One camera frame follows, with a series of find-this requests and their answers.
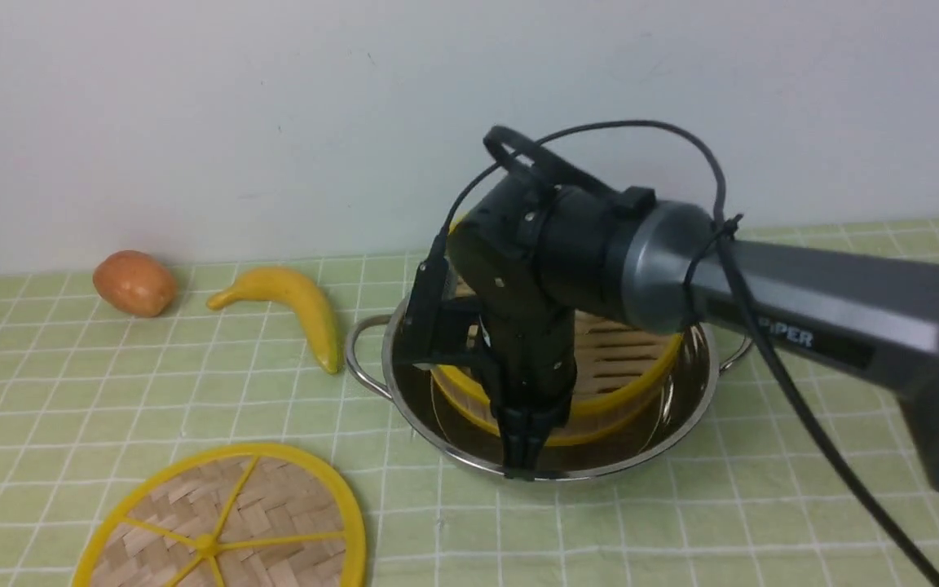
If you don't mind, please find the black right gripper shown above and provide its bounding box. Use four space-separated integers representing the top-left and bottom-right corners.
478 306 577 480

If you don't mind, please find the yellow rimmed bamboo steamer basket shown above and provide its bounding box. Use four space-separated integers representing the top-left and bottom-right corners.
429 214 686 447

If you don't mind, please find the yellow rimmed woven steamer lid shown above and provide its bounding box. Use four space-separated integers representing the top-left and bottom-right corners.
72 444 368 586

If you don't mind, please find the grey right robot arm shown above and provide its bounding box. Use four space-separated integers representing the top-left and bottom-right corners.
447 176 939 491

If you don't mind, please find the stainless steel pot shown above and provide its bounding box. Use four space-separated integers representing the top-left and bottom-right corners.
344 306 753 482

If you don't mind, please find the yellow banana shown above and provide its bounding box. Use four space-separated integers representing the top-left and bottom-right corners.
205 265 344 374

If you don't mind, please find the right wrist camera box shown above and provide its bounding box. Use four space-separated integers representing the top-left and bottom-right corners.
394 255 481 368

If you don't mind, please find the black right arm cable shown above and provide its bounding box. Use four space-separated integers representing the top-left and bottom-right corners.
429 120 939 587

